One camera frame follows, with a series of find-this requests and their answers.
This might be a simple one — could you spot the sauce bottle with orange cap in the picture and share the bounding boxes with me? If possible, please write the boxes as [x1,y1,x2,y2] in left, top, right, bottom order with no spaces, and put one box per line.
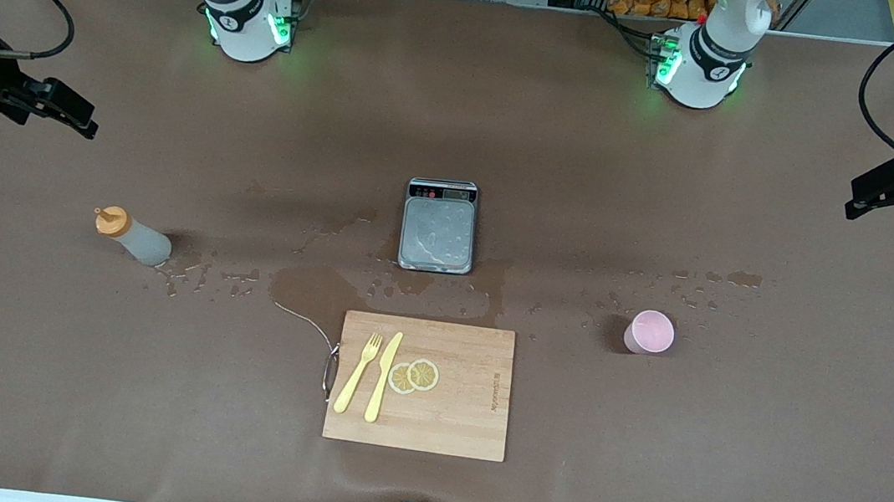
[90,204,176,269]

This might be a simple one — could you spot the pink plastic cup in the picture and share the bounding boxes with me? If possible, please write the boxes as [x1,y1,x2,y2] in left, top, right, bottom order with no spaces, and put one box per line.
[622,307,678,359]

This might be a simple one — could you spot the silver digital kitchen scale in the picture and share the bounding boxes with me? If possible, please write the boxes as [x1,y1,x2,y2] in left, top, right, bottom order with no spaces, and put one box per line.
[397,176,482,277]

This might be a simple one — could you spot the yellow plastic fork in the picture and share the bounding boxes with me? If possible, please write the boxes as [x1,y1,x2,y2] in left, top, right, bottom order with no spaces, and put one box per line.
[333,329,385,418]

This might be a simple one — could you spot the yellow plastic knife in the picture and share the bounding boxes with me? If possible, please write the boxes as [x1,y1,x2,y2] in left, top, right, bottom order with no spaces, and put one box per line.
[363,329,405,426]

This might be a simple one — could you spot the lemon slice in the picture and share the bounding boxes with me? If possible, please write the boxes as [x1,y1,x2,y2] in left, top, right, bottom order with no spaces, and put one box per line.
[387,360,422,397]
[405,358,441,394]

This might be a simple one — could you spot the wooden cutting board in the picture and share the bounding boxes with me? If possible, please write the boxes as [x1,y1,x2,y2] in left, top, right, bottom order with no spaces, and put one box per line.
[321,308,519,463]

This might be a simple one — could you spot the metal cutting board handle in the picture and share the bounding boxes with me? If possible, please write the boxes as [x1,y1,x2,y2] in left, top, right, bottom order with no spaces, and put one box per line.
[320,341,341,403]

